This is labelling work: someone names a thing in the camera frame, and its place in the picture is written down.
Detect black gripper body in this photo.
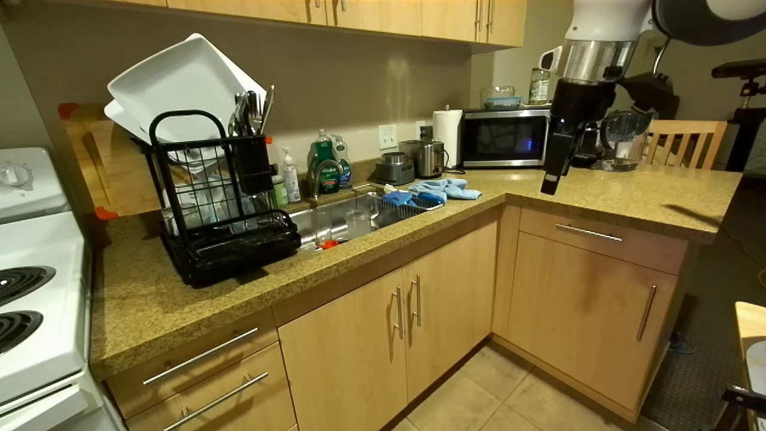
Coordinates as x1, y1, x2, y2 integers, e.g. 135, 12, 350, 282
548, 79, 614, 167

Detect wooden drawer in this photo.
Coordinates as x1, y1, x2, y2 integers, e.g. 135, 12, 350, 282
520, 207, 688, 272

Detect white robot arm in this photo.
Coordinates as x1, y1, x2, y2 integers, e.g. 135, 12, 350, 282
540, 0, 766, 194

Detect glass blender jar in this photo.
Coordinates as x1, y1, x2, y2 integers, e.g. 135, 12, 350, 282
601, 110, 650, 173

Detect black microwave oven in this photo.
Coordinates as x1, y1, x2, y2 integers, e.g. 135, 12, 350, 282
456, 108, 551, 167

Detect wooden chair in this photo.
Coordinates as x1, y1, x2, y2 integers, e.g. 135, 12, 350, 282
643, 119, 728, 170

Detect paper towel roll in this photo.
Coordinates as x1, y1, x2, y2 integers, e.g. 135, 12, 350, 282
433, 108, 461, 167

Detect wooden upper cabinets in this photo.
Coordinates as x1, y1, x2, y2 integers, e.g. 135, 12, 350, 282
96, 0, 526, 48

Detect blue cloth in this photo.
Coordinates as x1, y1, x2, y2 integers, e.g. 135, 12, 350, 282
382, 177, 480, 210

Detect black small appliance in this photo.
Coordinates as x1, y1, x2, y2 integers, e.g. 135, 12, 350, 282
378, 151, 413, 185

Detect blue soap bottle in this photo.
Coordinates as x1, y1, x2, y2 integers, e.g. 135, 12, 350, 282
334, 133, 351, 189

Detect green dish soap bottle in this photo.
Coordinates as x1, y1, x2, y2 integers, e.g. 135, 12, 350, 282
308, 132, 339, 194

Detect stainless steel sink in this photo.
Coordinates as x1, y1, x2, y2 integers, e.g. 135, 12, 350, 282
289, 191, 419, 252

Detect black dish drying rack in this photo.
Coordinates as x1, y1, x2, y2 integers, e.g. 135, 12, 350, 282
140, 110, 301, 288

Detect wooden cutting board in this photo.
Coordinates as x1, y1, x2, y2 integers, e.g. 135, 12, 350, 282
56, 103, 157, 221

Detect white electric stove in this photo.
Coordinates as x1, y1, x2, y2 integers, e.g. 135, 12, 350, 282
0, 146, 125, 431

